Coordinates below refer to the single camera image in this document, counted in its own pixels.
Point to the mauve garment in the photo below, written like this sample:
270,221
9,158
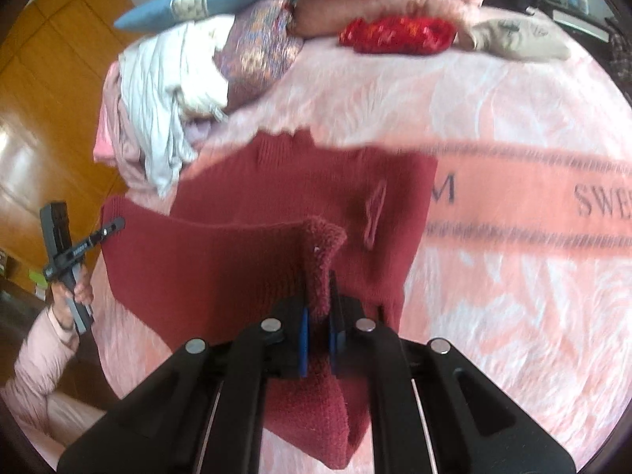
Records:
131,158

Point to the white striped garment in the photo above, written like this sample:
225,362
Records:
148,98

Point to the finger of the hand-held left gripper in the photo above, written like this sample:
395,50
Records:
112,229

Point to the dark side desk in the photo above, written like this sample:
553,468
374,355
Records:
587,22

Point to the dark red knit sweater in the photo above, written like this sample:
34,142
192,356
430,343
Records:
222,266

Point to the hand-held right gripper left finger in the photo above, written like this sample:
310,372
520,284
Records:
303,345

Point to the red patterned pouch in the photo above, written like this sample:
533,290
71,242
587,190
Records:
395,34

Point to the person's left hand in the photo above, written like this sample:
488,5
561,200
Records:
85,289

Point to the cream white garment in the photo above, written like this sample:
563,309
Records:
202,74

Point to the small white bottles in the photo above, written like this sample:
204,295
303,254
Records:
578,1

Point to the beige hot water bottle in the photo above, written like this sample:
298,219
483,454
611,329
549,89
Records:
518,37

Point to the purple patterned pillow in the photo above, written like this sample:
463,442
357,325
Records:
261,49

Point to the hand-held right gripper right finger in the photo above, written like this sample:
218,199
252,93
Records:
337,353

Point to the pink printed blanket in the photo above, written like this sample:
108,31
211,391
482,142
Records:
493,306

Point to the person's left forearm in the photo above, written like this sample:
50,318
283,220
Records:
34,360

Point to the bright pink garment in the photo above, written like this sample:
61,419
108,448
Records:
104,143

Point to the blue pillow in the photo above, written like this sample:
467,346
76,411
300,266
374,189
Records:
197,2

